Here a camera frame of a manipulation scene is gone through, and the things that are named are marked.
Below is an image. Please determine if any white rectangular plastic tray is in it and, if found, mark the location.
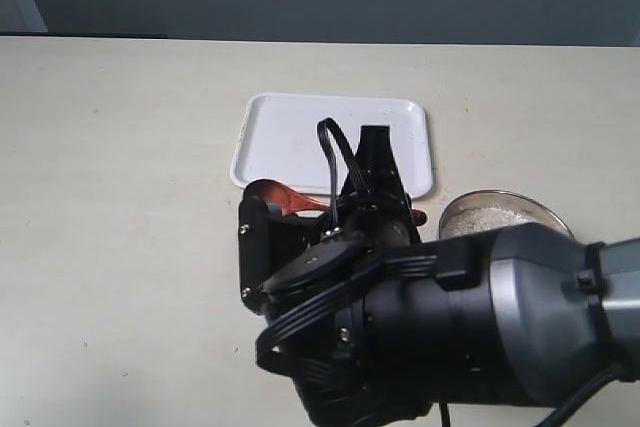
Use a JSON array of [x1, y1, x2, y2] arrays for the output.
[[230, 93, 434, 199]]

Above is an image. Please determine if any dark red wooden spoon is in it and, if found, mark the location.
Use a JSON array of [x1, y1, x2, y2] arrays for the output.
[[238, 178, 427, 232]]

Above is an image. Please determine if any stainless steel rice bowl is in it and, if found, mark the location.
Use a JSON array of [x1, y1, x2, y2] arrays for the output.
[[438, 189, 574, 239]]

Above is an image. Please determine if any black round cable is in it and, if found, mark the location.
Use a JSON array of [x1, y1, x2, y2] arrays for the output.
[[438, 369, 634, 427]]

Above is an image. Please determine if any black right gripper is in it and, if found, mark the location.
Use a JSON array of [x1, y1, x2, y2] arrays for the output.
[[238, 125, 431, 426]]

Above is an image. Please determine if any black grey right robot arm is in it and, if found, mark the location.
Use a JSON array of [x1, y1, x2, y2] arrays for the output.
[[238, 118, 639, 426]]

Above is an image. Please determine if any white uncooked rice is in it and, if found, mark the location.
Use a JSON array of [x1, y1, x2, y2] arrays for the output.
[[439, 207, 534, 239]]

